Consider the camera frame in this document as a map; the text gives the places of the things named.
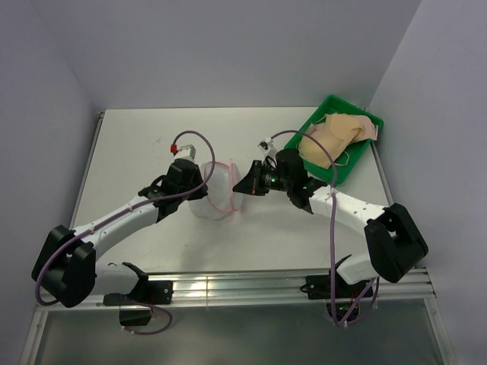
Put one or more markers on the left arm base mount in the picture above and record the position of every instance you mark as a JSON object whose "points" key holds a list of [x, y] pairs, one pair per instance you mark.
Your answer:
{"points": [[150, 293]]}

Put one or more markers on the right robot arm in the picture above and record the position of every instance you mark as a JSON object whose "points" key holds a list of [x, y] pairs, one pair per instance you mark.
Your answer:
{"points": [[394, 242]]}

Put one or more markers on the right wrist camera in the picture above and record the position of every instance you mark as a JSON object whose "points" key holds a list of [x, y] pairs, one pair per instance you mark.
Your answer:
{"points": [[267, 148]]}

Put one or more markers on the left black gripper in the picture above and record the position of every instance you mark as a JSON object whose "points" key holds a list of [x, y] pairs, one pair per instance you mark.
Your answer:
{"points": [[198, 194]]}

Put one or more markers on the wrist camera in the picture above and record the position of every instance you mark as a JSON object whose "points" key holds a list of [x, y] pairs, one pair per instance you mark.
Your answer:
{"points": [[267, 148], [186, 152]]}

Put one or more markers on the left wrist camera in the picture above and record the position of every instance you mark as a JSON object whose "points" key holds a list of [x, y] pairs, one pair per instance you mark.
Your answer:
{"points": [[186, 152]]}

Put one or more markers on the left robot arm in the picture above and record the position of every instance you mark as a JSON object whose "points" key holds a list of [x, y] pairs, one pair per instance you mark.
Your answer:
{"points": [[67, 265]]}

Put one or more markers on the aluminium mounting rail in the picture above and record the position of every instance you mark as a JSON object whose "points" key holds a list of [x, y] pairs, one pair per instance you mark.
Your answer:
{"points": [[247, 288]]}

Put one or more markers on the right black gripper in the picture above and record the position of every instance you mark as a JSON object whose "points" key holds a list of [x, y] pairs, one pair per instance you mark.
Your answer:
{"points": [[252, 183]]}

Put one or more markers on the pink bra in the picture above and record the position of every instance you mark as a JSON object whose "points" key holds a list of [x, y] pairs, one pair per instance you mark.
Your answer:
{"points": [[367, 127]]}

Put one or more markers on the beige bra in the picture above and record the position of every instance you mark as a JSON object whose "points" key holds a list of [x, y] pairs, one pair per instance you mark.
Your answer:
{"points": [[311, 152]]}

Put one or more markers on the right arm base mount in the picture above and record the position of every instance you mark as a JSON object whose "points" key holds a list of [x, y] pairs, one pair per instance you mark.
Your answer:
{"points": [[318, 287]]}

